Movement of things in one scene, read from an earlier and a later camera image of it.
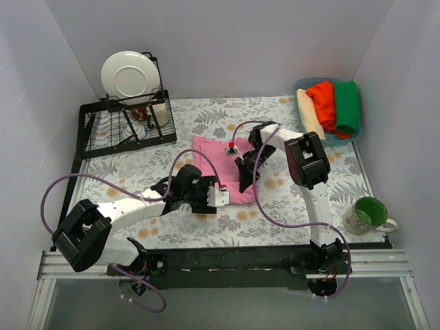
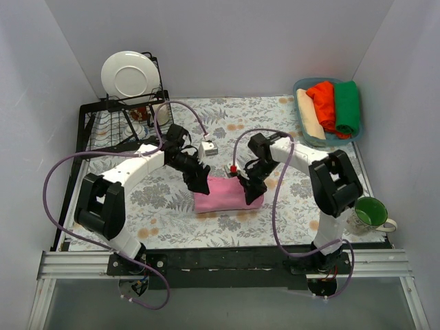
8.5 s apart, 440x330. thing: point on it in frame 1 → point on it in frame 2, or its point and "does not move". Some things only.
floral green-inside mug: (368, 215) does not move
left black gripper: (203, 198) → (196, 173)
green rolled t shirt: (347, 106) does not move
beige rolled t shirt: (310, 119) does not move
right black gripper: (247, 166) → (252, 180)
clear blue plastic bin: (304, 83) does not move
